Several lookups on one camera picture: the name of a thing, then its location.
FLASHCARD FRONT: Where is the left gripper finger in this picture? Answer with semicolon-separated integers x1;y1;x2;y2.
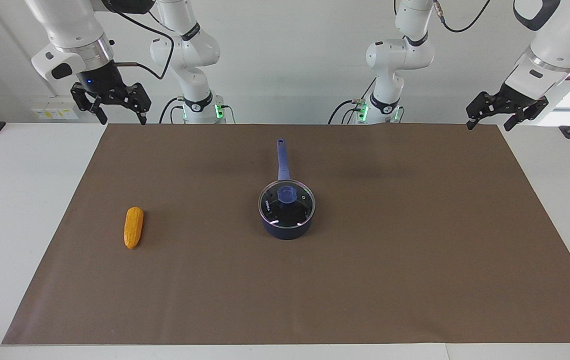
504;97;549;132
466;91;498;131

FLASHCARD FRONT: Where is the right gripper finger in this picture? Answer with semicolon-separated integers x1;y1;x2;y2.
70;83;109;125
125;82;152;126

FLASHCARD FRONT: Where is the yellow corn cob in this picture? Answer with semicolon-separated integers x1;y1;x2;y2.
123;206;145;250

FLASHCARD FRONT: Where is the glass lid with blue knob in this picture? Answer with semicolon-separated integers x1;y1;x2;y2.
258;179;316;229

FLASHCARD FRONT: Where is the dark blue saucepan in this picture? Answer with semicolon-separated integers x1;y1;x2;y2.
258;138;317;241

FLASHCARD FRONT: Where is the brown table mat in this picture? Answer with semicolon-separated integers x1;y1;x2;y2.
1;123;570;346

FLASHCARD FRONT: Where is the black right arm base cable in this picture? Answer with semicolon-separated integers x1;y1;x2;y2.
159;96;186;125

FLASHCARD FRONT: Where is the black arm base cable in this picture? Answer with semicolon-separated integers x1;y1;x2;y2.
159;96;186;125
327;99;366;125

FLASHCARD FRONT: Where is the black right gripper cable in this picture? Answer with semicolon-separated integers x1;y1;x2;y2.
100;0;176;81

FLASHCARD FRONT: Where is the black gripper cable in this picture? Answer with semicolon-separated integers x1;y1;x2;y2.
100;0;176;81
432;0;570;81

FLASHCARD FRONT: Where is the white wall socket box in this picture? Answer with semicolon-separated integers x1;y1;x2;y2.
32;102;80;121

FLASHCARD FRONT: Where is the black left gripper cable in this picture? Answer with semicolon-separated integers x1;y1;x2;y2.
432;0;570;81

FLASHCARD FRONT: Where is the black left arm base cable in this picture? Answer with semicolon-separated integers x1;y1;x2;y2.
327;99;366;125

